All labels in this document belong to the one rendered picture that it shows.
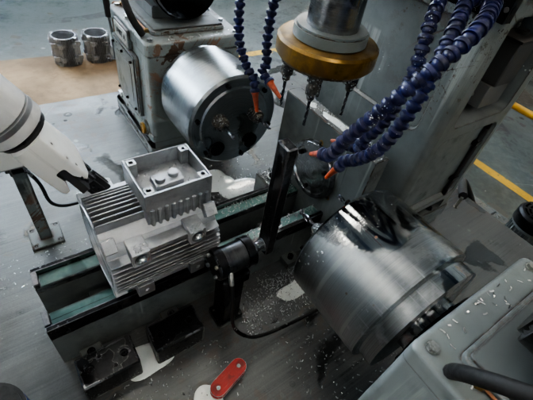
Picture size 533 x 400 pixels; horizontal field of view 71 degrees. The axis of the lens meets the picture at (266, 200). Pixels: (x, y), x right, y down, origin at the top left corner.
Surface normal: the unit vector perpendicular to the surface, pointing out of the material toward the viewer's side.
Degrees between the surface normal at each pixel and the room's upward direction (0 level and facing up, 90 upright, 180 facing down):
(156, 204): 90
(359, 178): 90
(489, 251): 0
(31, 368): 0
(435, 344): 0
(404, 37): 90
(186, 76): 43
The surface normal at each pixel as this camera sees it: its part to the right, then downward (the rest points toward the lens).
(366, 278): -0.50, -0.25
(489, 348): 0.14, -0.70
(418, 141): -0.83, 0.31
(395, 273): -0.32, -0.44
